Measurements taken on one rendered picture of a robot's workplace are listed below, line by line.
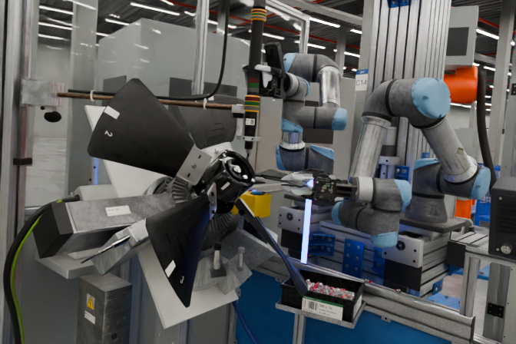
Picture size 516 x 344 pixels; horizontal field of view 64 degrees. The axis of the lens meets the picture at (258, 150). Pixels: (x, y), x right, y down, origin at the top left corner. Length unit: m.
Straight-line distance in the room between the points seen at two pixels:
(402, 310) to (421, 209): 0.41
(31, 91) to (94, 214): 0.51
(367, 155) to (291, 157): 0.60
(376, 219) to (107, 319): 0.82
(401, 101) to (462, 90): 3.78
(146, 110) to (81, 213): 0.28
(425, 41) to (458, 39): 3.15
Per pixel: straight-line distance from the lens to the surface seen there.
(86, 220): 0.99
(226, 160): 1.09
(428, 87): 1.27
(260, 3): 1.22
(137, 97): 1.07
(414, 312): 1.40
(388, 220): 1.24
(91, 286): 1.37
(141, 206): 1.07
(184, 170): 1.09
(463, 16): 5.11
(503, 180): 1.27
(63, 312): 1.81
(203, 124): 1.26
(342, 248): 1.82
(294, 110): 1.40
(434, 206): 1.66
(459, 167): 1.51
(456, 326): 1.37
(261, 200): 1.62
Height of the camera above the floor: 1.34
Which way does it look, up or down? 3 degrees down
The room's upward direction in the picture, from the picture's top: 4 degrees clockwise
